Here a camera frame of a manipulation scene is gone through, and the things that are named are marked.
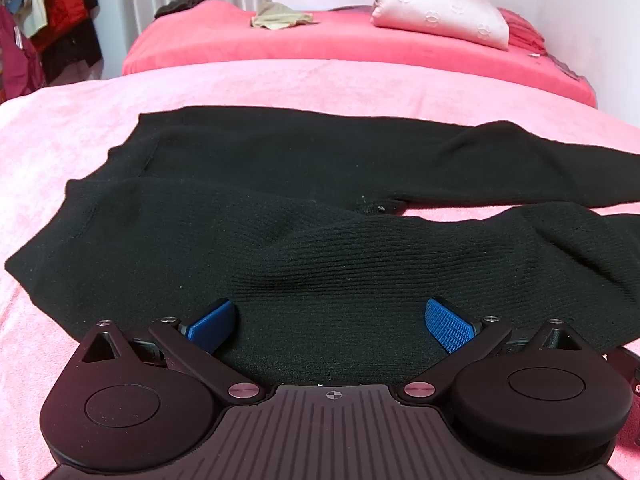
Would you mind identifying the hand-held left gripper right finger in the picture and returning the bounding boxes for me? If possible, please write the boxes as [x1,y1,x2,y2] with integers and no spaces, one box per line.
[399,298,597,404]

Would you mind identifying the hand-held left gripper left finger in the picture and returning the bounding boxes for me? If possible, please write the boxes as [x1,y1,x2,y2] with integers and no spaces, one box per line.
[80,299,268,404]

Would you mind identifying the black knit pants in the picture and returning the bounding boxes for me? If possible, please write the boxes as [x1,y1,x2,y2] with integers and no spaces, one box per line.
[4,105,640,388]

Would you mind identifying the pink fleece blanket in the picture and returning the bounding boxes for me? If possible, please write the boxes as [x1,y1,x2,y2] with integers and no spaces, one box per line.
[0,59,640,480]

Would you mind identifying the grey purple cloth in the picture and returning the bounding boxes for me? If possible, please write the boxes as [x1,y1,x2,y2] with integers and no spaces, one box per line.
[547,52,588,82]

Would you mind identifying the pink bed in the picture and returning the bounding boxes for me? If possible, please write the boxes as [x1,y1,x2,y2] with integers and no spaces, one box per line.
[121,0,598,109]

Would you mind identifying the folded red blanket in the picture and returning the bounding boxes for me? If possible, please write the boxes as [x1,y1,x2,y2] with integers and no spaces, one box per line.
[497,6,547,56]

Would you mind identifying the beige cloth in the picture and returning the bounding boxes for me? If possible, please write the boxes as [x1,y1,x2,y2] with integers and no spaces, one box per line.
[250,0,321,32]

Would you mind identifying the pale pink pillow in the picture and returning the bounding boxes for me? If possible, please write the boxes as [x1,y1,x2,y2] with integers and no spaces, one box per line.
[370,0,510,52]

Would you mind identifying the dark cloth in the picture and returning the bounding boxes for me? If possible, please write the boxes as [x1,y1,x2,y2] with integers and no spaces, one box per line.
[154,0,213,18]

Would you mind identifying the hanging clothes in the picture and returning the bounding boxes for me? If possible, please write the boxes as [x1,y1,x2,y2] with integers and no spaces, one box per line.
[0,0,103,103]

